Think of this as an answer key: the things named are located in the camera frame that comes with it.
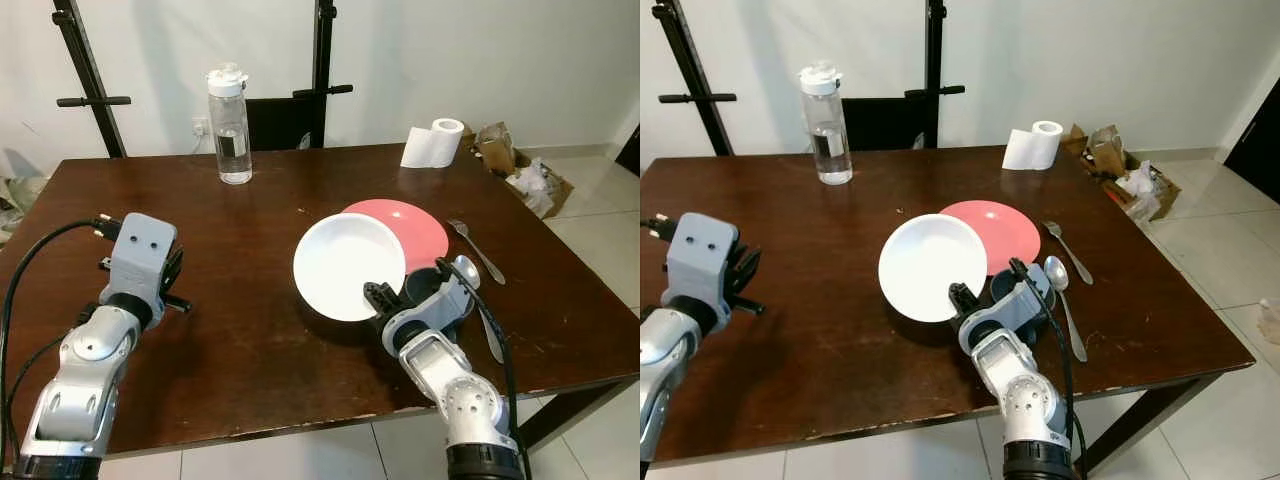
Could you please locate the silver spoon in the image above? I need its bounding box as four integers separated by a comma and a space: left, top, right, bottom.
452, 255, 506, 364
1043, 256, 1088, 363

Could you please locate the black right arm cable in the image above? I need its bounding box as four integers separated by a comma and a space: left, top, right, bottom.
1010, 257, 1088, 476
435, 257, 532, 479

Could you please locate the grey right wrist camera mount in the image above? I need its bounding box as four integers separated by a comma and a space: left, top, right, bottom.
383, 270, 477, 349
958, 274, 1053, 357

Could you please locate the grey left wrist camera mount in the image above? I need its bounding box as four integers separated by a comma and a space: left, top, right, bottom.
665, 212, 742, 306
108, 213, 179, 301

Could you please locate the silver fork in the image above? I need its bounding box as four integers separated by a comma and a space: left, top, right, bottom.
1042, 220, 1094, 286
447, 218, 507, 286

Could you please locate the brown paper bag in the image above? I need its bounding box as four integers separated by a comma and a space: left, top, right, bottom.
1086, 125, 1127, 179
476, 122, 517, 177

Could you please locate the slanted black stand frame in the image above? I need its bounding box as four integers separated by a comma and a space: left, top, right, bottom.
52, 0, 132, 159
650, 0, 738, 157

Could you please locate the clear water bottle white lid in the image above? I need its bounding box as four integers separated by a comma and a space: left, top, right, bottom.
207, 63, 254, 186
798, 62, 854, 186

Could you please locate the dark door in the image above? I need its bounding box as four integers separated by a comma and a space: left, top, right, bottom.
1222, 75, 1280, 179

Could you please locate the white deep plate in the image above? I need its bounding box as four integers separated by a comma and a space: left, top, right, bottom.
878, 213, 989, 323
293, 213, 408, 323

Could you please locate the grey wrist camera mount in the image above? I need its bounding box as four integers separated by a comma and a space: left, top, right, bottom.
958, 274, 1053, 357
108, 213, 179, 301
665, 212, 742, 306
383, 270, 477, 349

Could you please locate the clear plastic bag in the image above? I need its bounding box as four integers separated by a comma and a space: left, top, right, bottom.
0, 150, 49, 241

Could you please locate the white paper towel roll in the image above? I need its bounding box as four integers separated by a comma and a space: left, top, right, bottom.
1002, 120, 1064, 171
400, 118, 466, 169

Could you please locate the pink plate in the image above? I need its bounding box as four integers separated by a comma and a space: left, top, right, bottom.
342, 199, 450, 273
938, 200, 1041, 277

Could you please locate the dark wooden table leg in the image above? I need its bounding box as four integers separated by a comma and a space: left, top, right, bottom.
517, 377, 607, 452
1085, 372, 1227, 473

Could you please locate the crumpled white plastic bag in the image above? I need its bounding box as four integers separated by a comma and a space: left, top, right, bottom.
1113, 160, 1161, 219
508, 157, 557, 217

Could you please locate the black flat panel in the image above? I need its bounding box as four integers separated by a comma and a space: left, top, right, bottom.
842, 97, 937, 153
245, 95, 326, 153

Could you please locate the upright black stand frame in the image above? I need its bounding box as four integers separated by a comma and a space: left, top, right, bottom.
905, 0, 967, 149
293, 0, 354, 151

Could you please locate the open cardboard box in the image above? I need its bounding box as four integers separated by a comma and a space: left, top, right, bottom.
1062, 123, 1182, 222
470, 122, 576, 219

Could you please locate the dark teal bowl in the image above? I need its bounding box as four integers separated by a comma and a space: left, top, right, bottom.
988, 262, 1057, 323
403, 264, 473, 323

